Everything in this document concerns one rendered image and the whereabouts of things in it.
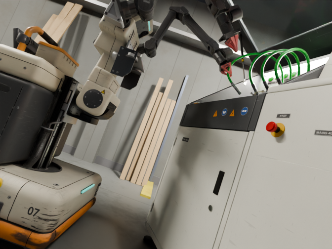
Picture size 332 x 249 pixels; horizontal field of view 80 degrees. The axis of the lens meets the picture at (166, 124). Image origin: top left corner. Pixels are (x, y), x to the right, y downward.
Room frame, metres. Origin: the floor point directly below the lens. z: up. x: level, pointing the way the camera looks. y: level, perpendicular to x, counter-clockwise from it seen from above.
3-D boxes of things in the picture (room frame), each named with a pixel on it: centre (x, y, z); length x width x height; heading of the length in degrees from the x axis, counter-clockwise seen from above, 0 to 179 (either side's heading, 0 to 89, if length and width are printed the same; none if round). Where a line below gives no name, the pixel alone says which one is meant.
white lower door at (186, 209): (1.09, -0.22, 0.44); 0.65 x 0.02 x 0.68; 20
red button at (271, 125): (0.65, -0.35, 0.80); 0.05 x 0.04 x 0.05; 20
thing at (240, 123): (1.09, -0.23, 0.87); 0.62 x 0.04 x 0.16; 20
